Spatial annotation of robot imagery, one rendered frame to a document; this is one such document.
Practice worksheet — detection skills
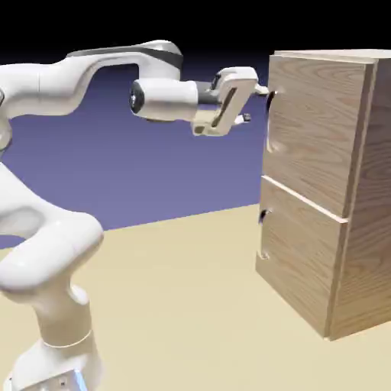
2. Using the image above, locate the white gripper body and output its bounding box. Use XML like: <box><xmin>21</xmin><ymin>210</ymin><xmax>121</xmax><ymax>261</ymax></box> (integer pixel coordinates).
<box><xmin>191</xmin><ymin>66</ymin><xmax>260</xmax><ymax>137</ymax></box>

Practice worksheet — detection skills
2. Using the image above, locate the tall light wood cabinet door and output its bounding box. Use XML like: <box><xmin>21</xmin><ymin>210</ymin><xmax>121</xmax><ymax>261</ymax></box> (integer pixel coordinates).
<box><xmin>261</xmin><ymin>54</ymin><xmax>379</xmax><ymax>219</ymax></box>

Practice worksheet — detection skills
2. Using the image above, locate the light wood cabinet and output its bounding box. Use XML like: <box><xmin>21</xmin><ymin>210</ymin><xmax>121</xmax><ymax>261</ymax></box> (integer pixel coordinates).
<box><xmin>255</xmin><ymin>49</ymin><xmax>391</xmax><ymax>342</ymax></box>

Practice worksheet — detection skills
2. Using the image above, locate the short light wood cabinet door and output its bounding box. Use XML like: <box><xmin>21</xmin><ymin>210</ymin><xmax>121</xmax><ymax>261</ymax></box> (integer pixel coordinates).
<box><xmin>255</xmin><ymin>175</ymin><xmax>349</xmax><ymax>341</ymax></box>

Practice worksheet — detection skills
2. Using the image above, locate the long curved metal handle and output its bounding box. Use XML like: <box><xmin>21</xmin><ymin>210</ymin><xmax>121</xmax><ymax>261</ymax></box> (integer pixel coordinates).
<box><xmin>265</xmin><ymin>90</ymin><xmax>286</xmax><ymax>153</ymax></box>

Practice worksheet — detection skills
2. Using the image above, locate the short curved metal handle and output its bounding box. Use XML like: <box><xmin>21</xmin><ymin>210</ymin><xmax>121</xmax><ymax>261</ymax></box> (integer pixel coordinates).
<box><xmin>257</xmin><ymin>208</ymin><xmax>273</xmax><ymax>261</ymax></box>

